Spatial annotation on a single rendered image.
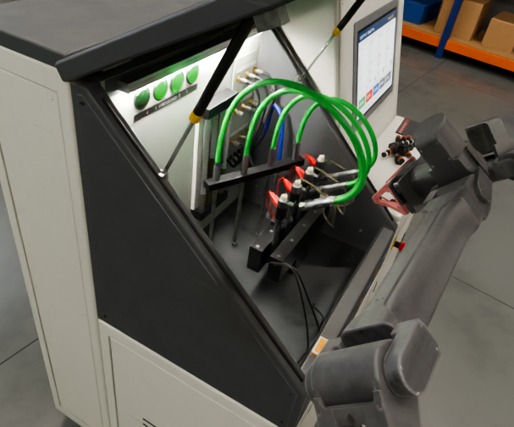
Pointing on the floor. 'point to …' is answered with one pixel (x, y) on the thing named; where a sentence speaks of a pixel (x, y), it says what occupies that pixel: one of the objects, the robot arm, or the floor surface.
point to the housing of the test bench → (51, 172)
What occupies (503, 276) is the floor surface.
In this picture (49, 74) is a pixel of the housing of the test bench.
